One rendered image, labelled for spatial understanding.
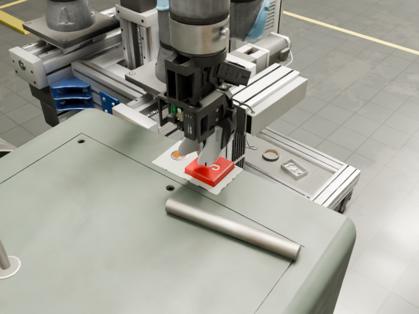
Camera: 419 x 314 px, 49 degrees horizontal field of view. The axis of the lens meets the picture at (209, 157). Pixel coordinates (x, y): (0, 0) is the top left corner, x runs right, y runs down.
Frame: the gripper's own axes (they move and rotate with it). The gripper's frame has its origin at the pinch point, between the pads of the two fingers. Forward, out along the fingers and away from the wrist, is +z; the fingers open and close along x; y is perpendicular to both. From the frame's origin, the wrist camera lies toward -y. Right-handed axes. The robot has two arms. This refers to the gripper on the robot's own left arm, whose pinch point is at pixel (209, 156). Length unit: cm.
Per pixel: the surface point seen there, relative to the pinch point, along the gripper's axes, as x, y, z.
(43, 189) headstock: -18.2, 19.0, 2.8
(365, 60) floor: -64, -305, 128
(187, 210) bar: 4.0, 10.9, 0.9
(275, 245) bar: 17.3, 8.8, 1.0
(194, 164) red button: -2.0, 1.5, 1.6
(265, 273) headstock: 17.9, 12.2, 2.8
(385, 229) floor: 13, -133, 128
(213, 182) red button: 2.9, 2.9, 1.9
